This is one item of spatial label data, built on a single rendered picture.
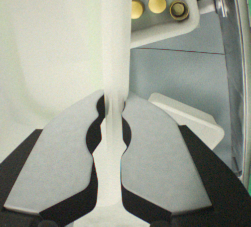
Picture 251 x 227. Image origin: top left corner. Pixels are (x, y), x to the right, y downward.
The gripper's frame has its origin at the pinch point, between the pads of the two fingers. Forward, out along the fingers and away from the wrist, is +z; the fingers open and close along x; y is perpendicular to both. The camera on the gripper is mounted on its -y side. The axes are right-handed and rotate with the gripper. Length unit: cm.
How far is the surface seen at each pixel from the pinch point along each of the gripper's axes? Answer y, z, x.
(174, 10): -1.0, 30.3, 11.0
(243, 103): 14.6, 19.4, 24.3
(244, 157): 29.9, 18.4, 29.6
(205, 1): -2.8, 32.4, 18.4
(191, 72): 14.3, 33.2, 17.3
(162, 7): -1.7, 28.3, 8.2
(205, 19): 1.2, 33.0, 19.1
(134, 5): -2.1, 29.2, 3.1
